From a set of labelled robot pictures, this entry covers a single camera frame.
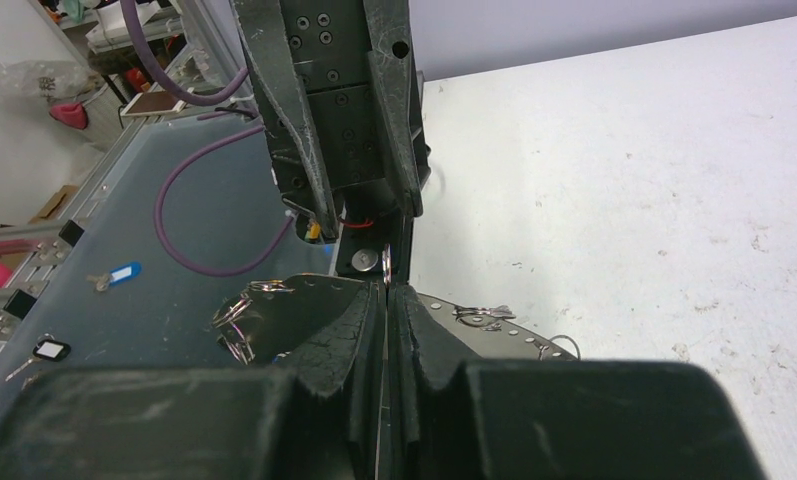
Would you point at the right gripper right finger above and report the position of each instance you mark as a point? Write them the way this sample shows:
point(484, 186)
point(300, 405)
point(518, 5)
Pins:
point(458, 415)

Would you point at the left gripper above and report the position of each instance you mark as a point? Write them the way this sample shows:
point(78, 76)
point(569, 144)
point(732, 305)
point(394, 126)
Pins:
point(342, 109)

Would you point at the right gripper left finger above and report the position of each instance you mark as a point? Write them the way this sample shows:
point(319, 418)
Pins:
point(191, 423)

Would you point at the metal key ring plate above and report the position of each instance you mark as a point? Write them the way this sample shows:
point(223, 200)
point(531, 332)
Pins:
point(324, 325)

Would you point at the smartphone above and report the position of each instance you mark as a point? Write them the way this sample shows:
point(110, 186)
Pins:
point(148, 104)

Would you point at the blue tagged key on floor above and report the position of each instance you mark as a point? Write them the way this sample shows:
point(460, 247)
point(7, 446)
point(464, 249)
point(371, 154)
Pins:
point(115, 277)

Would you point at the pink object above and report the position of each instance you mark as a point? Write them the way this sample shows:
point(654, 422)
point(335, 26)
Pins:
point(72, 115)

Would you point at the black tagged key on floor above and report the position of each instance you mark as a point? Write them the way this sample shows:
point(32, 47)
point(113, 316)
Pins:
point(47, 349)

